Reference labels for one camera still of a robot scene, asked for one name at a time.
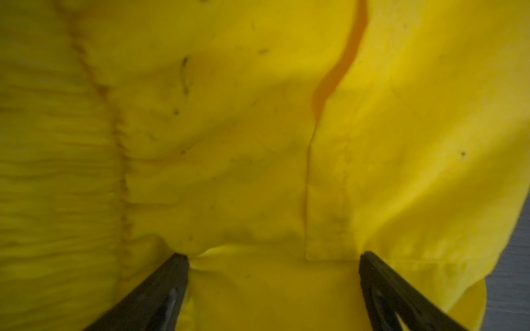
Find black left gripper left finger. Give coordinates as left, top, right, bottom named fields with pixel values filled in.
left=86, top=254, right=189, bottom=331

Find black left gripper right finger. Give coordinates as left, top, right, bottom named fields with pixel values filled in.
left=359, top=251, right=466, bottom=331

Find yellow shorts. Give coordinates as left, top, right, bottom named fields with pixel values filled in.
left=1, top=1, right=529, bottom=330

